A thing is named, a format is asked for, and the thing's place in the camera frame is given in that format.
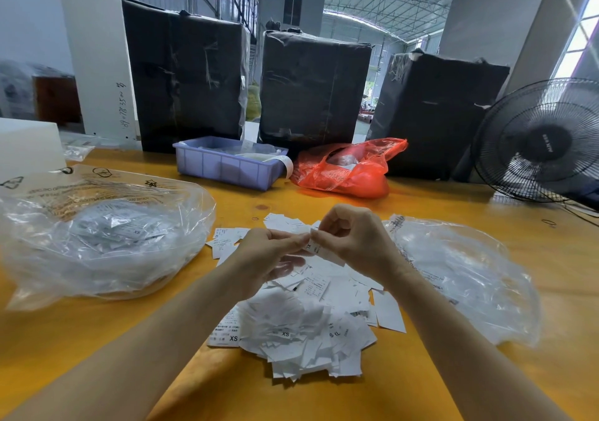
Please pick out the person's right hand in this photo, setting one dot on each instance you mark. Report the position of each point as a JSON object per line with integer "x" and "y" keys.
{"x": 360, "y": 238}

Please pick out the person's left hand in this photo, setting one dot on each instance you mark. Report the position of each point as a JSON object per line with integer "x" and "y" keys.
{"x": 267, "y": 255}

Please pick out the white paper label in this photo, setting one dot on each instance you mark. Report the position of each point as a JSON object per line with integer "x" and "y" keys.
{"x": 309, "y": 244}

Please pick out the pile of white labels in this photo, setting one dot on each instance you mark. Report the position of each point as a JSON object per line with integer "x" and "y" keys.
{"x": 304, "y": 322}

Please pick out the clear plastic bag black print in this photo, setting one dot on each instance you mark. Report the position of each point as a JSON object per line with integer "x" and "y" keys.
{"x": 473, "y": 280}

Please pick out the large clear bag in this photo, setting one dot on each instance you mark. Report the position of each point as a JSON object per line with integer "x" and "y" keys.
{"x": 105, "y": 238}

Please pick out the person's right forearm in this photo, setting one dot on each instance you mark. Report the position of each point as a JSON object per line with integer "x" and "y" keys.
{"x": 482, "y": 360}

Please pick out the person's left forearm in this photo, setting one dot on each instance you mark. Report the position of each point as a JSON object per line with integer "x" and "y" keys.
{"x": 126, "y": 360}

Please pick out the red plastic bag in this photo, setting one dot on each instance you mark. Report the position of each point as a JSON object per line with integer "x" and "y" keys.
{"x": 350, "y": 168}

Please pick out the blue plastic bin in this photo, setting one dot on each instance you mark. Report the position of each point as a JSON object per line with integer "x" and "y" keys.
{"x": 223, "y": 163}

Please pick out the large black wrapped bale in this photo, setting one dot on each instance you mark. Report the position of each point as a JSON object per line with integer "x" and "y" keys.
{"x": 438, "y": 116}
{"x": 185, "y": 74}
{"x": 314, "y": 90}

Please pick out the black table fan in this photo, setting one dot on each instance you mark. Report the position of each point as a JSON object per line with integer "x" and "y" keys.
{"x": 543, "y": 143}

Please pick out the grey cabin with window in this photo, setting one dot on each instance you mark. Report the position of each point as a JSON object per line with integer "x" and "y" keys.
{"x": 292, "y": 10}

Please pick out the white foam box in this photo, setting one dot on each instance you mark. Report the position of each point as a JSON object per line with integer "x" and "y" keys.
{"x": 30, "y": 149}

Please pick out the brown wooden cabinet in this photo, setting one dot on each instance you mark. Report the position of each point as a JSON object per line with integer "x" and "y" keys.
{"x": 56, "y": 99}

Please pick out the white pillar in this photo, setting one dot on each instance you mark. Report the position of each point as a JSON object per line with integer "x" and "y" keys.
{"x": 98, "y": 51}

